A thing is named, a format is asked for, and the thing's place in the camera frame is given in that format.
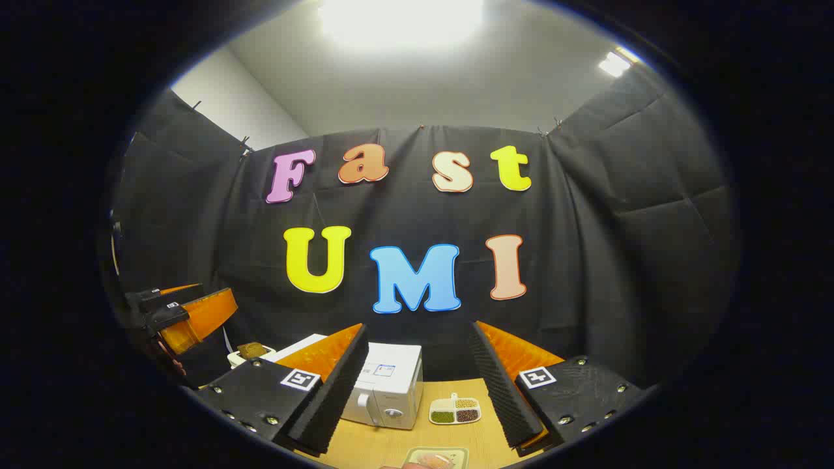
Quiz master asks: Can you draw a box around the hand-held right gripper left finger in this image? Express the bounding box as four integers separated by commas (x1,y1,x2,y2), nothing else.
194,322,371,458

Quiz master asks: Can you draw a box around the black backdrop cloth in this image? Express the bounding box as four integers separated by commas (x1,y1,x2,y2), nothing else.
104,62,740,391

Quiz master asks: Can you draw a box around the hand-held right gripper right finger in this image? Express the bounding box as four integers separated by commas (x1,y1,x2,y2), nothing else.
468,320,644,458

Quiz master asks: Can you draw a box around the white divided bean dish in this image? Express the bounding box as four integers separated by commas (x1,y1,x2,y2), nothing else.
428,393,482,425

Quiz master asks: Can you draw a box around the white toaster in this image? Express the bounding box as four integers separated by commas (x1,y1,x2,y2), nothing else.
227,344,276,369

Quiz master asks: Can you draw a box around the white microwave oven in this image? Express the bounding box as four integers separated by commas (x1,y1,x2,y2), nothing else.
261,334,424,431

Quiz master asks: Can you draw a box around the small ceiling light panel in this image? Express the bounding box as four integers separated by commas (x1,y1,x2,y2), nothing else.
598,46,642,79

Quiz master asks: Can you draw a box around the large ceiling light panel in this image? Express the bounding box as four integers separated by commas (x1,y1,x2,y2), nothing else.
318,0,486,50

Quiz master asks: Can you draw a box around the white food tray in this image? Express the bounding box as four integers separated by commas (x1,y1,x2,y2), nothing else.
403,446,470,469

